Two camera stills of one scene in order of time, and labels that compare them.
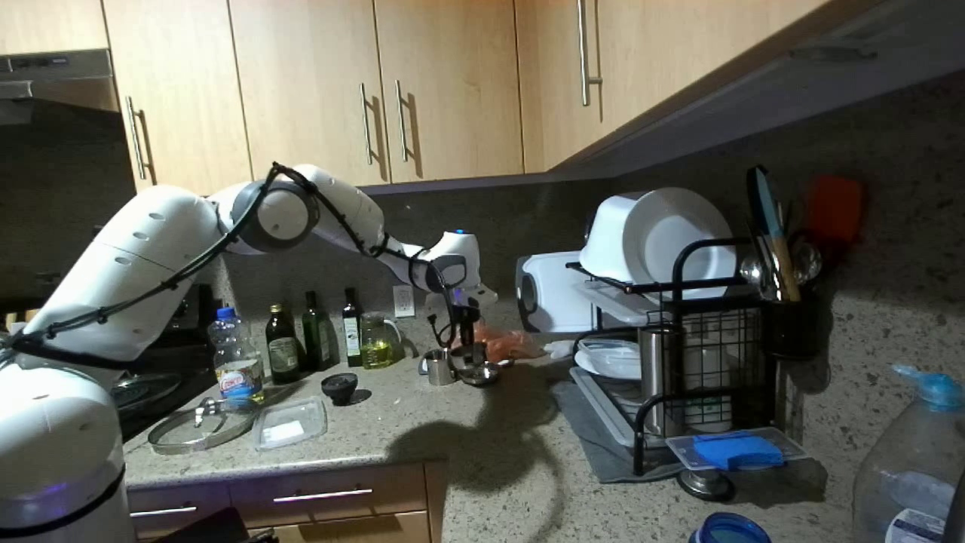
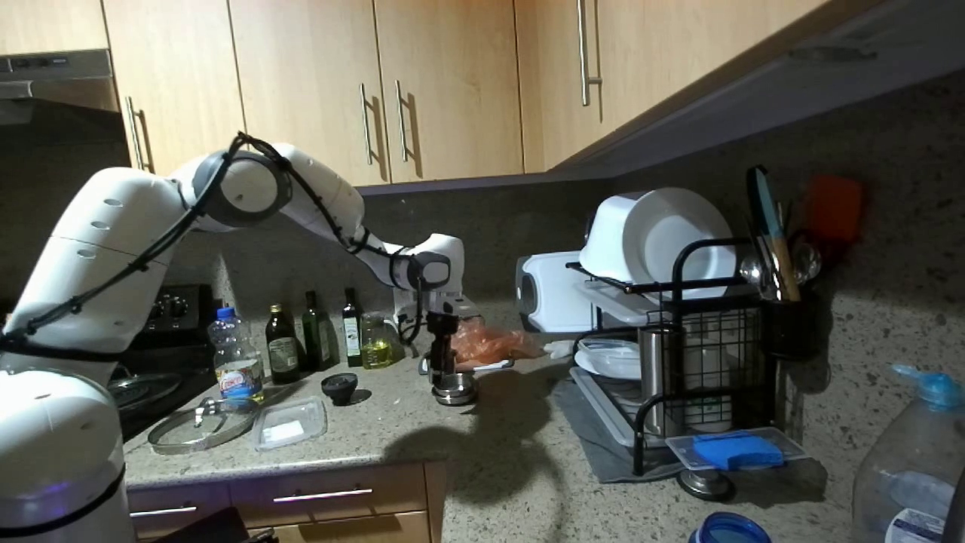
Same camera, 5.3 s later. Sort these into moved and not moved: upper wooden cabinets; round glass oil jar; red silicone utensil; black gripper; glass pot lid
Moved: black gripper
Not moved: upper wooden cabinets; round glass oil jar; red silicone utensil; glass pot lid
